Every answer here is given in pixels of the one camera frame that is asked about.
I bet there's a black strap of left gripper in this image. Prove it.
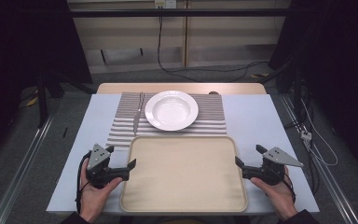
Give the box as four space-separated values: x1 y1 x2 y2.
75 150 93 215

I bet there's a white power strip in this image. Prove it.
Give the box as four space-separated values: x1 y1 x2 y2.
299 129 312 142

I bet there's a black metal stand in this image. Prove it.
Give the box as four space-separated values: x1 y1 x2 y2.
35 69 66 129

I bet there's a white floor cable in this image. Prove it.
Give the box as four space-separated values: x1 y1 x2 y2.
300 98 339 167

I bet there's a white wall socket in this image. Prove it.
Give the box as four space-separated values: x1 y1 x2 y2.
154 0 178 9

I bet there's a black curtain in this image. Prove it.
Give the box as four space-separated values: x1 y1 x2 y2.
0 0 93 169
268 0 358 180

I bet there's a black wall cable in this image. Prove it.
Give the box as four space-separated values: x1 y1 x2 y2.
157 15 269 82

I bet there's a person's right hand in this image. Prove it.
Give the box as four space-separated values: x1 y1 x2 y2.
249 166 298 222

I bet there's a black strap of right gripper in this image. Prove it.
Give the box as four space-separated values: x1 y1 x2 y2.
282 173 297 203

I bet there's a beige rectangular tray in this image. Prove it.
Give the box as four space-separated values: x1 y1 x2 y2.
119 135 249 214

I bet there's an aluminium floor rail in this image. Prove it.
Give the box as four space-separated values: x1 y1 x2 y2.
280 94 358 224
0 115 54 224

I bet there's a black horizontal bar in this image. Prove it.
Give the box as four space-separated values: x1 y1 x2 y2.
69 8 294 19

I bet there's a silver fork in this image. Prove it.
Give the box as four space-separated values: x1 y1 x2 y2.
132 91 146 135

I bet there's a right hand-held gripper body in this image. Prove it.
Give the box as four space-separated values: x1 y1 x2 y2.
241 147 305 187

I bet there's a person's left hand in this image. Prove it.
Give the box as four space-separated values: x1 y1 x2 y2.
79 158 124 224

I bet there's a black strap of gripper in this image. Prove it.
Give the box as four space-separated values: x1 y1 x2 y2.
282 173 297 203
75 150 93 215

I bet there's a white deep plate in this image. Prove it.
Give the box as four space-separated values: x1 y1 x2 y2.
145 90 200 132

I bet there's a striped grey placemat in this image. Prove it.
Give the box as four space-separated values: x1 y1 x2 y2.
105 91 228 151

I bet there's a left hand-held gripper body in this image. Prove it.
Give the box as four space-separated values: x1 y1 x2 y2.
85 143 131 189

